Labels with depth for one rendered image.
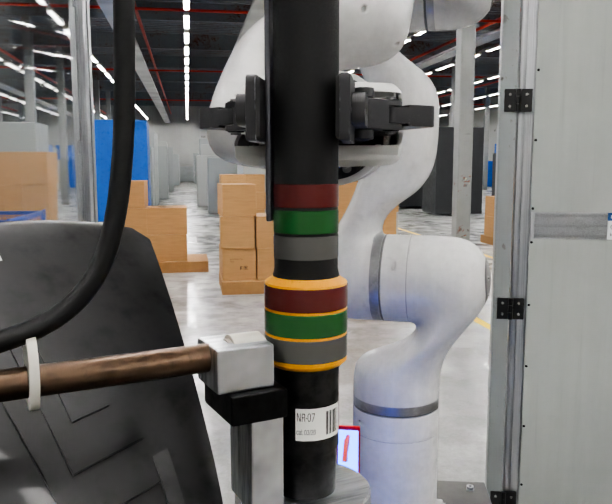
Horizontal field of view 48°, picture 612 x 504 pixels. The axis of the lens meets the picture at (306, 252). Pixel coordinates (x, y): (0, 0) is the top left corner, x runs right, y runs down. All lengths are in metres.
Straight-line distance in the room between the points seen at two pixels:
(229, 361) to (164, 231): 9.19
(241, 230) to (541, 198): 5.88
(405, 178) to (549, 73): 1.32
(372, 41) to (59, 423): 0.45
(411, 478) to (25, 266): 0.67
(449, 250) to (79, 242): 0.55
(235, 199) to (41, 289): 7.36
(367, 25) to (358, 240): 0.34
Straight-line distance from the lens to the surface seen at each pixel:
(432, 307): 0.90
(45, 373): 0.32
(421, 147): 0.93
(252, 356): 0.34
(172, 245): 9.52
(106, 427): 0.39
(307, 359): 0.35
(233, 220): 7.79
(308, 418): 0.36
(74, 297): 0.32
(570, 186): 2.20
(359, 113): 0.34
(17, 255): 0.45
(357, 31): 0.68
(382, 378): 0.94
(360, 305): 0.92
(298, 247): 0.34
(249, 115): 0.34
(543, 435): 2.35
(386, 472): 0.98
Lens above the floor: 1.47
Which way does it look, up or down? 7 degrees down
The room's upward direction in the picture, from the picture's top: straight up
